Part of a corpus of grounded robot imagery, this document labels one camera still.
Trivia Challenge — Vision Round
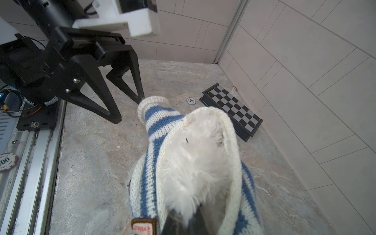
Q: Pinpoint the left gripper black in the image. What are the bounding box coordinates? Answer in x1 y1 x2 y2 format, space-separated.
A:
0 0 146 124

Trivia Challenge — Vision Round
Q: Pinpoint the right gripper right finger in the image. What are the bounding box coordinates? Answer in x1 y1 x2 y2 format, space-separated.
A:
188 207 209 235

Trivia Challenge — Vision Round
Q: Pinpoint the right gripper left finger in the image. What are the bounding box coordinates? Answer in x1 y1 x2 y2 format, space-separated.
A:
161 210 188 235

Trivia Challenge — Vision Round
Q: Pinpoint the blue white striped sweater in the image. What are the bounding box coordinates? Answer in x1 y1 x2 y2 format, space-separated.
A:
129 96 264 235

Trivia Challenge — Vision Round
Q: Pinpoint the white teddy bear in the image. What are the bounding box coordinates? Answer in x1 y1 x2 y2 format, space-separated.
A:
161 109 231 231

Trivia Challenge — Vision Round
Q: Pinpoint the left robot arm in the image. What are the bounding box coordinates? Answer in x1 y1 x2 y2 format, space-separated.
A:
1 1 145 124

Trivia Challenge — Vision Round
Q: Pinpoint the small poker chip on table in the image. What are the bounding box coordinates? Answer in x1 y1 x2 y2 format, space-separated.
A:
186 98 196 106

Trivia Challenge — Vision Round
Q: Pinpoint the black white chessboard box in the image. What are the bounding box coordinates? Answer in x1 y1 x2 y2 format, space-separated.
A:
199 83 263 142

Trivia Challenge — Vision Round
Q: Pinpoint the poker chip on rail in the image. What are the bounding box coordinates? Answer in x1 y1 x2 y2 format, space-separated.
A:
0 153 19 173

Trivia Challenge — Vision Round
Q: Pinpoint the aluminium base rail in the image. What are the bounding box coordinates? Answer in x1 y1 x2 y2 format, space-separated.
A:
1 101 66 235

